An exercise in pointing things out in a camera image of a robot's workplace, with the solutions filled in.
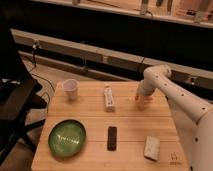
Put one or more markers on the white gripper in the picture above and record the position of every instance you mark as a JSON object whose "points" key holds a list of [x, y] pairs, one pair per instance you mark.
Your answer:
{"points": [[143, 102]]}

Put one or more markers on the orange red pepper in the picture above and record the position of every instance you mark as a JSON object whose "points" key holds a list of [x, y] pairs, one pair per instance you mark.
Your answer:
{"points": [[143, 98]]}

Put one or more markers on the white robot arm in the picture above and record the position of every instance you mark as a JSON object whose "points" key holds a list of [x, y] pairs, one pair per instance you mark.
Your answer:
{"points": [[198, 110]]}

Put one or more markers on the green ceramic bowl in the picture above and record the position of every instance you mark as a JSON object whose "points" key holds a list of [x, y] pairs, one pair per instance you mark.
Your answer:
{"points": [[67, 138]]}

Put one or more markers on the white tube bottle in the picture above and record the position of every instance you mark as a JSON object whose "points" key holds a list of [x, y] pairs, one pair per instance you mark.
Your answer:
{"points": [[109, 100]]}

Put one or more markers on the black remote control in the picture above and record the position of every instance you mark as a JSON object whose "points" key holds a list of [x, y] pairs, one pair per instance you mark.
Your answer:
{"points": [[112, 138]]}

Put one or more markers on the white sponge block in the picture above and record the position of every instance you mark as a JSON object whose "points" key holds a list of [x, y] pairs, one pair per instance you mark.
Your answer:
{"points": [[151, 149]]}

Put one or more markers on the white paper cup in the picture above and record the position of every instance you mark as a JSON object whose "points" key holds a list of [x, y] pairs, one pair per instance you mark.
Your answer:
{"points": [[70, 87]]}

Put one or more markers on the black chair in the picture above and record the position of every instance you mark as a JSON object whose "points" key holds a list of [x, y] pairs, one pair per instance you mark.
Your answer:
{"points": [[18, 94]]}

